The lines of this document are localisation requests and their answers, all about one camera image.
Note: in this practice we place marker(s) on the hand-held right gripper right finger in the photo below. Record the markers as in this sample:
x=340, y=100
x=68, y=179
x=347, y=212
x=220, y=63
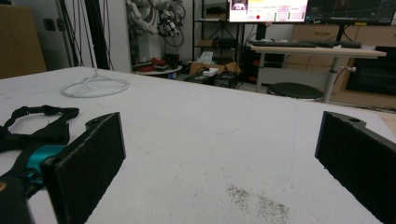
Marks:
x=358, y=161

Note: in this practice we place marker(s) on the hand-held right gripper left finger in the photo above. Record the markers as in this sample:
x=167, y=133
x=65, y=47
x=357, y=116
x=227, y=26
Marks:
x=84, y=161

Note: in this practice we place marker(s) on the black appliance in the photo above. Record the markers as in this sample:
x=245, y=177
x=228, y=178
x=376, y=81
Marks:
x=372, y=71

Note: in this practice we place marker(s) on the black round stool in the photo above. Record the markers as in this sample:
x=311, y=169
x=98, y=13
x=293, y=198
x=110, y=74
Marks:
x=294, y=90

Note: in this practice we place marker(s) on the light wooden desk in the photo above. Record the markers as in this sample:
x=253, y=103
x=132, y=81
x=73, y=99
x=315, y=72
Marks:
x=314, y=51

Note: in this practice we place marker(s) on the low round white table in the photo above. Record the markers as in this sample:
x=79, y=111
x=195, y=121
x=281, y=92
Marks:
x=162, y=71

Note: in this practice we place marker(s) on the red tool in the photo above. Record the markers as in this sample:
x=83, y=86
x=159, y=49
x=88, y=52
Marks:
x=158, y=61

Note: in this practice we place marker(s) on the black metal stand pole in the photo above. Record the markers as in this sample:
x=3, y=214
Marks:
x=97, y=34

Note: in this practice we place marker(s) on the light wooden cabinet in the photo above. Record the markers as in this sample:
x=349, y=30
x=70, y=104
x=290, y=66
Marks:
x=314, y=32

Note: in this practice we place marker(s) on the brown board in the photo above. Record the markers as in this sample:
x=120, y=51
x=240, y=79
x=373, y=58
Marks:
x=18, y=40

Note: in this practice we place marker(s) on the black keyboard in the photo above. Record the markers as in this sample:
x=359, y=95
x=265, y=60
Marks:
x=280, y=44

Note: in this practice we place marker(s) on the black computer tower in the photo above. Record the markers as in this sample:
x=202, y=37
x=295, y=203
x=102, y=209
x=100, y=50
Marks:
x=249, y=63

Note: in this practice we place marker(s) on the open cardboard box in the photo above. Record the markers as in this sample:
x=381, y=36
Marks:
x=196, y=67

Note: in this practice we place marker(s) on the dark computer monitor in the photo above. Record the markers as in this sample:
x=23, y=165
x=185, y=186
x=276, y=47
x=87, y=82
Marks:
x=351, y=11

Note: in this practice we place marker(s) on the small white box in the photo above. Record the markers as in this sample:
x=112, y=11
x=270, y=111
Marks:
x=210, y=72

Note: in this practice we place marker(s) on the black case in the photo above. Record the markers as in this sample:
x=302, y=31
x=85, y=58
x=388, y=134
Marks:
x=225, y=80

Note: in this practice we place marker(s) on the bright computer monitor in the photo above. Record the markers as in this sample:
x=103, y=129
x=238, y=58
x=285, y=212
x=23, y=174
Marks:
x=267, y=11

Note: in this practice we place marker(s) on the black metal shelf rack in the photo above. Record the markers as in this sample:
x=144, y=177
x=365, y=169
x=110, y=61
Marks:
x=214, y=31

